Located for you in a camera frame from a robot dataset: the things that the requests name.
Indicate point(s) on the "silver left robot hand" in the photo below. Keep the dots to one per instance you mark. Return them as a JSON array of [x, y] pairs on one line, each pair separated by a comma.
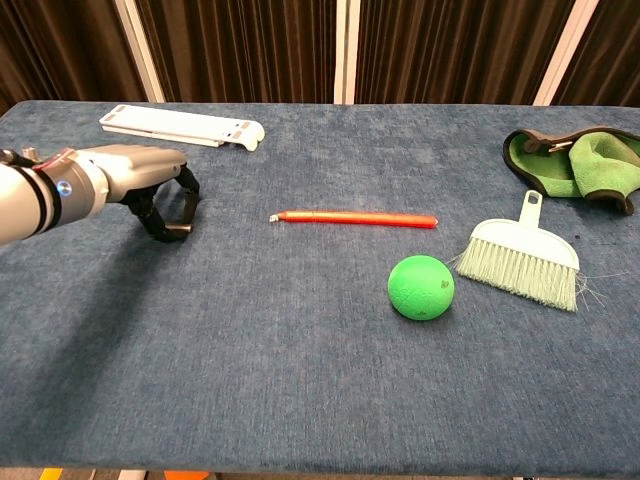
[[135, 167]]

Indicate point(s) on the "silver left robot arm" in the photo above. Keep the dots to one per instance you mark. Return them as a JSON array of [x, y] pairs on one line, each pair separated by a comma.
[[35, 197]]

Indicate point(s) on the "blue fabric table cover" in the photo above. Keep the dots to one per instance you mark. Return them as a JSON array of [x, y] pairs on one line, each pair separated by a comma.
[[300, 325]]

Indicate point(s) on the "dark brown curtain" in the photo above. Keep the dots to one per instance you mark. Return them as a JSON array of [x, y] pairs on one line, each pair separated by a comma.
[[240, 47]]

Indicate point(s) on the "green foam ball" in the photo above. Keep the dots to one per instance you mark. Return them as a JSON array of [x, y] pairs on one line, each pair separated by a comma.
[[421, 288]]

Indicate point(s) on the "white vertical frame post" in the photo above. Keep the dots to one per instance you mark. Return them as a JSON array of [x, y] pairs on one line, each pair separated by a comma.
[[565, 52], [140, 50], [347, 50]]

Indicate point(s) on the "mint green hand brush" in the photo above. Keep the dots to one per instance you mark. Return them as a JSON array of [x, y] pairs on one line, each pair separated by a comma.
[[525, 255]]

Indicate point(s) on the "green cloth with brown trim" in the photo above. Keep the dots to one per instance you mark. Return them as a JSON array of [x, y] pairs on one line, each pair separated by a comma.
[[587, 167]]

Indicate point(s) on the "orange red pen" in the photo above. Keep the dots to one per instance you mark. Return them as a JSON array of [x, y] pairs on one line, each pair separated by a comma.
[[357, 218]]

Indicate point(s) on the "white folding stand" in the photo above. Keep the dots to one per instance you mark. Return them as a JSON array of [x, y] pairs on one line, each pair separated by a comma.
[[180, 127]]

